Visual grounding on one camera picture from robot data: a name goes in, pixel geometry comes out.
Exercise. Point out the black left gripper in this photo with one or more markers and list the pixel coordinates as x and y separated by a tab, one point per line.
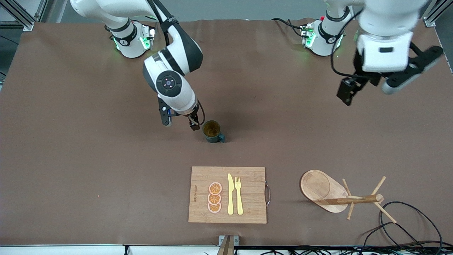
358	82

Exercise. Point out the orange slice toy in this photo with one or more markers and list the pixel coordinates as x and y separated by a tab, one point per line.
214	199

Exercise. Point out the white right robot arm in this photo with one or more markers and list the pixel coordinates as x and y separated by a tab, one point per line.
173	60

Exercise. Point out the yellow plastic knife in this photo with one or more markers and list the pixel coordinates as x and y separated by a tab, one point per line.
230	198

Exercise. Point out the bamboo cutting board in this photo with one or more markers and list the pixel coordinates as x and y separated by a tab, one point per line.
247	209

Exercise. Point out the aluminium frame post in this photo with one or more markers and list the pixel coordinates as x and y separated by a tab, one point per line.
28	25
430	22

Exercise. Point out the metal bracket with wooden bar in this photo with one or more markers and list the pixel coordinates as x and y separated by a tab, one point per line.
228	242

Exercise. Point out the dark teal ribbed mug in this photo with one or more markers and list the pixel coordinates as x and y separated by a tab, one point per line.
212	131

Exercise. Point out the yellow plastic fork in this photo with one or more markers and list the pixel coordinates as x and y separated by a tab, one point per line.
239	202

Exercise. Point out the wooden mug tree stand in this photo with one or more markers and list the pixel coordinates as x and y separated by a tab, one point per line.
318	187

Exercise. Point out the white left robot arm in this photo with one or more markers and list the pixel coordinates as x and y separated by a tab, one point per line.
385	32

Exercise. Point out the white table edge rail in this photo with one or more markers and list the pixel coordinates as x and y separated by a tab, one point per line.
70	250

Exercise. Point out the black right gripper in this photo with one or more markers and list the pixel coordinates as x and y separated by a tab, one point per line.
191	118

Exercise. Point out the brown table cover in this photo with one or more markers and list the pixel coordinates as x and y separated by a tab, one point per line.
106	177

